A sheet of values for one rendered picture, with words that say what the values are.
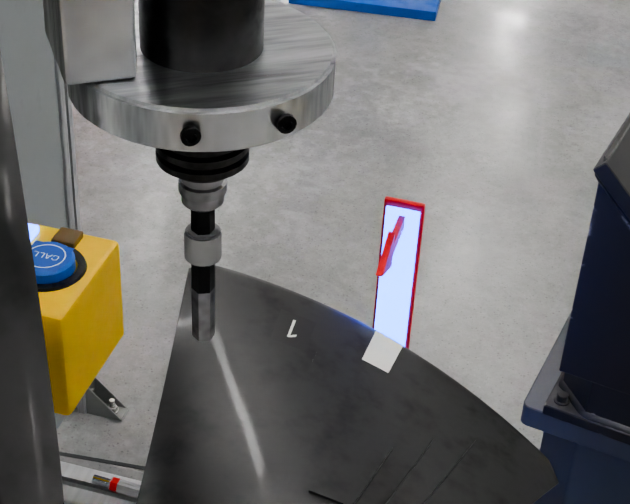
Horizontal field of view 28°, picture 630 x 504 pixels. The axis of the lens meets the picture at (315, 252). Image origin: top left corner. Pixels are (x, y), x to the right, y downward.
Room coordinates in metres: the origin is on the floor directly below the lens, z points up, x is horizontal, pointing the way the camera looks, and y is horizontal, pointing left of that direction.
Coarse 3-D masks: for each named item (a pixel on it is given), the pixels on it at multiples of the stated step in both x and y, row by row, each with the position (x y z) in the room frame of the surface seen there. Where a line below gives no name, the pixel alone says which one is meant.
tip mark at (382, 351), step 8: (376, 336) 0.54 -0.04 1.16; (384, 336) 0.54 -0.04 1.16; (376, 344) 0.53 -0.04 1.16; (384, 344) 0.53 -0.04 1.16; (392, 344) 0.53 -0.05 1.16; (368, 352) 0.52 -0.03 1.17; (376, 352) 0.52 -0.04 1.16; (384, 352) 0.52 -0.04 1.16; (392, 352) 0.53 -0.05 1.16; (368, 360) 0.51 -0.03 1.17; (376, 360) 0.51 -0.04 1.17; (384, 360) 0.52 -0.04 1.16; (392, 360) 0.52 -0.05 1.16; (384, 368) 0.51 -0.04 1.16
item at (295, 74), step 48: (48, 0) 0.28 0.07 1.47; (96, 0) 0.27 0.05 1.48; (96, 48) 0.27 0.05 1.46; (288, 48) 0.30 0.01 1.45; (96, 96) 0.27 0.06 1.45; (144, 96) 0.27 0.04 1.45; (192, 96) 0.27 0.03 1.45; (240, 96) 0.27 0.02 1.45; (288, 96) 0.27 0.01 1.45; (144, 144) 0.26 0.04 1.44; (192, 144) 0.26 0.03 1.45; (240, 144) 0.26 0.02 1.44
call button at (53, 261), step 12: (36, 240) 0.72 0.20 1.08; (36, 252) 0.71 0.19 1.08; (48, 252) 0.71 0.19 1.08; (60, 252) 0.71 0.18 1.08; (72, 252) 0.71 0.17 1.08; (36, 264) 0.69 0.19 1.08; (48, 264) 0.70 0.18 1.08; (60, 264) 0.70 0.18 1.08; (72, 264) 0.70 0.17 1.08; (36, 276) 0.68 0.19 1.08; (48, 276) 0.69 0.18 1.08; (60, 276) 0.69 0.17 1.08
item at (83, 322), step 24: (48, 240) 0.74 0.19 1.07; (96, 240) 0.74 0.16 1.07; (96, 264) 0.71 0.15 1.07; (48, 288) 0.68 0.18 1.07; (72, 288) 0.68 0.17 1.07; (96, 288) 0.70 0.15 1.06; (120, 288) 0.74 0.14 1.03; (48, 312) 0.66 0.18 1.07; (72, 312) 0.66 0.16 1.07; (96, 312) 0.70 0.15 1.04; (120, 312) 0.74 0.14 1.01; (48, 336) 0.65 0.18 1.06; (72, 336) 0.66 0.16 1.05; (96, 336) 0.70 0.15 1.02; (120, 336) 0.73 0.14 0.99; (48, 360) 0.65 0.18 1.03; (72, 360) 0.66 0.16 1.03; (96, 360) 0.69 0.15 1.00; (72, 384) 0.65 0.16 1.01; (72, 408) 0.65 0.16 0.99
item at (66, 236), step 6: (60, 228) 0.75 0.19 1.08; (66, 228) 0.75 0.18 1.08; (60, 234) 0.74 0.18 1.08; (66, 234) 0.74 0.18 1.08; (72, 234) 0.74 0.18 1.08; (78, 234) 0.74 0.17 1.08; (54, 240) 0.73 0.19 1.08; (60, 240) 0.73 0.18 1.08; (66, 240) 0.73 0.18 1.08; (72, 240) 0.73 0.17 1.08; (78, 240) 0.73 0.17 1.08; (72, 246) 0.73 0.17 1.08
